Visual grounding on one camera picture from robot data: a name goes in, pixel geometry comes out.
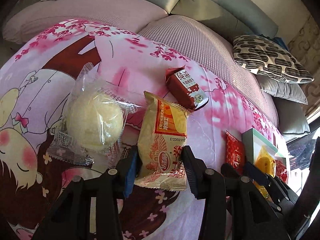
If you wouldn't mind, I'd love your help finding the grey cushion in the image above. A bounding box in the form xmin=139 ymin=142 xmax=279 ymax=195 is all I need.
xmin=255 ymin=75 xmax=308 ymax=105

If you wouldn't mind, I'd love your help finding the beige orange cracker packet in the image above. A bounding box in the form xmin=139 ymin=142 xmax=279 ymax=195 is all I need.
xmin=135 ymin=91 xmax=189 ymax=191

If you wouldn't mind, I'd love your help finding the black white patterned pillow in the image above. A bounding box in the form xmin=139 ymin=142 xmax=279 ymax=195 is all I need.
xmin=233 ymin=35 xmax=314 ymax=84

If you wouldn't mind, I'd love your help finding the dark red biscuit packet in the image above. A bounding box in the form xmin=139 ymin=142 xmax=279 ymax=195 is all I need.
xmin=165 ymin=66 xmax=209 ymax=111

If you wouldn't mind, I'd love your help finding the yellow pastry packet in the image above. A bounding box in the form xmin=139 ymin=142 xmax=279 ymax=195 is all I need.
xmin=253 ymin=146 xmax=276 ymax=202

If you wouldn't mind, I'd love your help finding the mint green tray box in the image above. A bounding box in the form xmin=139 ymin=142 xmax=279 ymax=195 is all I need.
xmin=241 ymin=128 xmax=288 ymax=188

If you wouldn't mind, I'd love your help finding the grey sectional sofa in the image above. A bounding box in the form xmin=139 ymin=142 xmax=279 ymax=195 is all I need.
xmin=0 ymin=0 xmax=311 ymax=136

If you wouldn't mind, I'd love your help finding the red gold cake packet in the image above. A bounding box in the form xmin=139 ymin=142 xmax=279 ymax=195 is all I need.
xmin=226 ymin=131 xmax=245 ymax=174

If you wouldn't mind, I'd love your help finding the pink sofa seat cover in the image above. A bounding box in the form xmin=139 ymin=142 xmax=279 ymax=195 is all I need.
xmin=2 ymin=0 xmax=278 ymax=126

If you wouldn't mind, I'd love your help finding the beige patterned curtain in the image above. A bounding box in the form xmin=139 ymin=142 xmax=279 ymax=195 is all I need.
xmin=289 ymin=17 xmax=320 ymax=118

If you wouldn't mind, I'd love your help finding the round white bun packet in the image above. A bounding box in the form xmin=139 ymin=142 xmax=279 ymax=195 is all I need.
xmin=47 ymin=62 xmax=141 ymax=168

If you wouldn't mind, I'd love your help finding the red foil candy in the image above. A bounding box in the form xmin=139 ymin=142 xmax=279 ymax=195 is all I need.
xmin=276 ymin=160 xmax=289 ymax=184

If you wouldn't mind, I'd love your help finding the pink cartoon tablecloth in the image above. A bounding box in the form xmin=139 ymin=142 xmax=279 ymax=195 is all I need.
xmin=1 ymin=19 xmax=287 ymax=239

